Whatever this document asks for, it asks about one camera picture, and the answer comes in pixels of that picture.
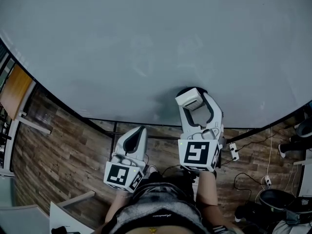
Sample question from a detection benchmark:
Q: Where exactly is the wooden table with white legs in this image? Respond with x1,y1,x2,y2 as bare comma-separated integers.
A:
0,64,52,178

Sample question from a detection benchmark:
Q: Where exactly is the large white board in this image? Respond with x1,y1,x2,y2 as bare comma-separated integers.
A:
0,0,312,156

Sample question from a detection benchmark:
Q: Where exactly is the person's torso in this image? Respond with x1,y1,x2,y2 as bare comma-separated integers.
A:
97,172,242,234

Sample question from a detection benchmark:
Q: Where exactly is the grey metal bar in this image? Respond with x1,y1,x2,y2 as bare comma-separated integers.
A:
57,190,96,208

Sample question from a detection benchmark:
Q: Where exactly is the looped black cable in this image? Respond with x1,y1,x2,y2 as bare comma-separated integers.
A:
233,172,265,201

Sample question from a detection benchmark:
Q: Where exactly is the long white power strip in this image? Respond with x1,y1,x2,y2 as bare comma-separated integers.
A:
228,142,240,161

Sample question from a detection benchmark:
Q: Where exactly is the person's right forearm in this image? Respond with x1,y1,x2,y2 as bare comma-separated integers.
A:
196,171,218,207

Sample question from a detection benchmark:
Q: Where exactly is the grey glass desk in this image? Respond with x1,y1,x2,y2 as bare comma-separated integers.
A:
0,176,51,234

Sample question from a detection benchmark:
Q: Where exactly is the person's left forearm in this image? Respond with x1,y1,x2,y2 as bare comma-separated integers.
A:
104,191,134,225

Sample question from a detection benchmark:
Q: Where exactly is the black box device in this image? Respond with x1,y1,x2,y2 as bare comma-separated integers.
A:
179,166,198,184

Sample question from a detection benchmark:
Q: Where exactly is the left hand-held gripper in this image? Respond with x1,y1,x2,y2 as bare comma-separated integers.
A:
103,127,148,193

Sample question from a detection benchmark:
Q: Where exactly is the pale yellow cable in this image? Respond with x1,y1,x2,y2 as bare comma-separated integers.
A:
285,163,299,195

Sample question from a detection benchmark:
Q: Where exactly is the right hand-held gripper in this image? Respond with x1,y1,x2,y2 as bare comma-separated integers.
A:
177,92,224,173

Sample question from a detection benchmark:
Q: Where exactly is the white eraser block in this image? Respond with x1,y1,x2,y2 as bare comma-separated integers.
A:
175,86,208,111

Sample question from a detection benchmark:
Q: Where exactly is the white desk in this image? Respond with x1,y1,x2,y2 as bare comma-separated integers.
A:
293,152,312,197

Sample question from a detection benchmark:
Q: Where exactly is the thin black cable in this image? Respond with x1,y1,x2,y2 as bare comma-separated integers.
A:
236,132,283,155

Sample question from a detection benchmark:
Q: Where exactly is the black open bag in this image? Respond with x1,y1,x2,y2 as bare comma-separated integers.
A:
285,195,312,225

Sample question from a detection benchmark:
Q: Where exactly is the white cable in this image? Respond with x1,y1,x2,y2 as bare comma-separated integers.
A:
253,127,273,202

